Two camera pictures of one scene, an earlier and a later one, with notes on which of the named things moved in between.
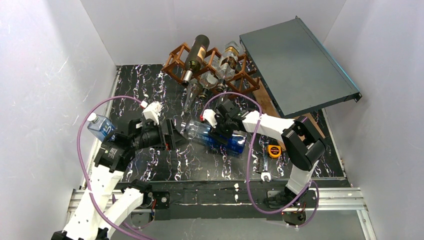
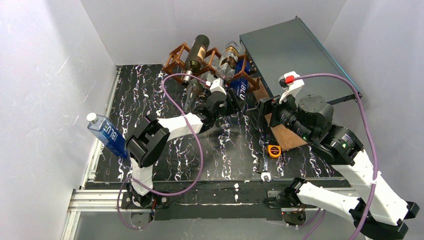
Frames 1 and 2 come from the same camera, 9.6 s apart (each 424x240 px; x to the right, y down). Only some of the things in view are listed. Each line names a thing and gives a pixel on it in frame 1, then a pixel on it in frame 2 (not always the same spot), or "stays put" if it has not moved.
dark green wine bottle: x=196 y=57 stays put
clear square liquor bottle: x=226 y=69 stays put
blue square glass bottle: x=201 y=132 to x=243 y=69
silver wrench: x=265 y=172 stays put
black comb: x=259 y=167 stays put
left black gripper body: x=169 y=133 to x=230 y=101
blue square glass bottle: x=101 y=127 stays put
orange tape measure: x=274 y=151 stays put
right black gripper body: x=218 y=124 to x=265 y=110
